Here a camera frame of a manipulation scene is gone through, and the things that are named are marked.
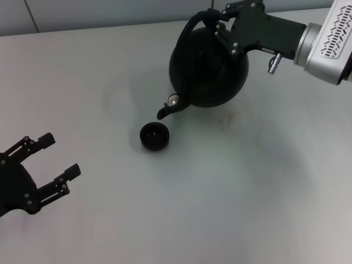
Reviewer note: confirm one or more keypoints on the small dark teacup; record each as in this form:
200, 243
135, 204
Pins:
154, 143

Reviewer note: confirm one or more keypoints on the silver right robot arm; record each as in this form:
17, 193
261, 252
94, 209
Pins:
310, 55

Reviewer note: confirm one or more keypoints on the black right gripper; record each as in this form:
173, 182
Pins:
264, 30

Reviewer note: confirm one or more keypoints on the black round teapot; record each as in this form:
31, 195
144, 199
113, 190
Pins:
209, 82

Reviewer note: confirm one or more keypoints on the silver vented wrist camera box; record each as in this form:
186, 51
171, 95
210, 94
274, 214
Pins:
339, 30

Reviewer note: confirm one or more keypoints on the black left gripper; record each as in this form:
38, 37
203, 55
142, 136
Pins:
16, 187

